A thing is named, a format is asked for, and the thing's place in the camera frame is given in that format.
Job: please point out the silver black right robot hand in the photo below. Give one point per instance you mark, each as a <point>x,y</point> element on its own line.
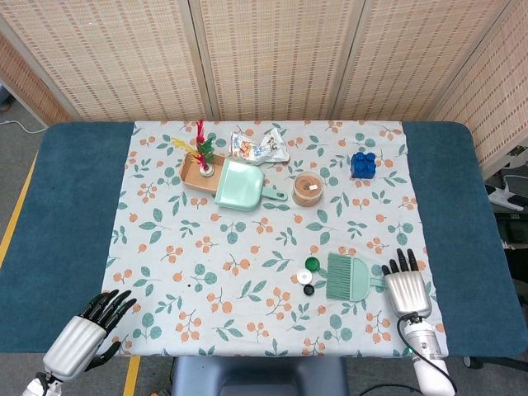
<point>408,293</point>

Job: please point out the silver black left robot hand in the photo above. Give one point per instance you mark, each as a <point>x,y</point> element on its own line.
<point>76,342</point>

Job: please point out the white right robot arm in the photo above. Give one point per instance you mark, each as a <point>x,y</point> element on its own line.
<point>429,367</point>

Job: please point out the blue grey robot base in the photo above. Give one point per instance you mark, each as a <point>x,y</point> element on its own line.
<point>255,375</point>

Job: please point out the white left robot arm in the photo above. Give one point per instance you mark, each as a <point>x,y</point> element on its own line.
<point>35,387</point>

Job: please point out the black bottle cap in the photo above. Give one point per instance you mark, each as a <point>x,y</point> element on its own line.
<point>309,290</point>

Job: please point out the green bottle cap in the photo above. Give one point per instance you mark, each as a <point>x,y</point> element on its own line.
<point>312,265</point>

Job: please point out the white bottle cap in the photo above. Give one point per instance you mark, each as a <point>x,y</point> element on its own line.
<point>304,276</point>

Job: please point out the black wheeled chair base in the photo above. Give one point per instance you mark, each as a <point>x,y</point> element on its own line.
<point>495,363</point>

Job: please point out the black equipment beside table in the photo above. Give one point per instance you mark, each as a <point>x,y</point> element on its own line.
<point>517,264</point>

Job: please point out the white power strip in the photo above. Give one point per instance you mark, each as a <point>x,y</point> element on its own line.
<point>501,198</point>

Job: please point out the blue building block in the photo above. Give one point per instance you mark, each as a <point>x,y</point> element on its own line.
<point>363,167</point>

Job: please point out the blue felt table cover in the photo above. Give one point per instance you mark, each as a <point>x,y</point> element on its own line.
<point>62,206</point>

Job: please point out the clear round jar brown content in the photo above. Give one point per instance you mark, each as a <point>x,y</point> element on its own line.
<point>307,189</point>

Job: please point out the floral print tablecloth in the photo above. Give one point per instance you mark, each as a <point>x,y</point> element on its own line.
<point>247,247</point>

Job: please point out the mint green dustpan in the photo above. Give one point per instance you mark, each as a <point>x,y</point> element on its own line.
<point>239,185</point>

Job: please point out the brown rectangular tray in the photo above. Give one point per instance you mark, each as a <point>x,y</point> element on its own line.
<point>194,175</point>

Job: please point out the crumpled snack wrapper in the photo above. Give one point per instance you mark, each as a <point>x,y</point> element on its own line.
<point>247,148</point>

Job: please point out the colourful feather shuttlecock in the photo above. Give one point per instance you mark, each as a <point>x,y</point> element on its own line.
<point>205,158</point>

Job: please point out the bamboo folding screen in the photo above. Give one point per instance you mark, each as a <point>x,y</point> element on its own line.
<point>268,53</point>

